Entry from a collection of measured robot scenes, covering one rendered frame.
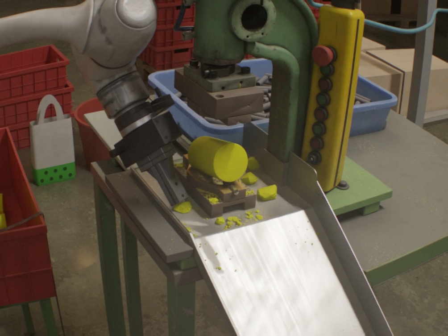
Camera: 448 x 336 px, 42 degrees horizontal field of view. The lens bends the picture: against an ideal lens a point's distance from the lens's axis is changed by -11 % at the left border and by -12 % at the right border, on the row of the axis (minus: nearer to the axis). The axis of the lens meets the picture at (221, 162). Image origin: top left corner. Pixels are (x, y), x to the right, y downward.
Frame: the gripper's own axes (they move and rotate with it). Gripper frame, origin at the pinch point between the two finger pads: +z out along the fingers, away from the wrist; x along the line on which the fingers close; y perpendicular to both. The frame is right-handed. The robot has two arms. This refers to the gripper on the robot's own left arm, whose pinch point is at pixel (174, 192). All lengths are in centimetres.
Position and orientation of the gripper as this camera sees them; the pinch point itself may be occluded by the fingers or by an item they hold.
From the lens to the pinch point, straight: 118.9
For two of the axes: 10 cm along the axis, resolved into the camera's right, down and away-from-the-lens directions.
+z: 4.8, 8.8, 0.2
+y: -5.9, 3.5, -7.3
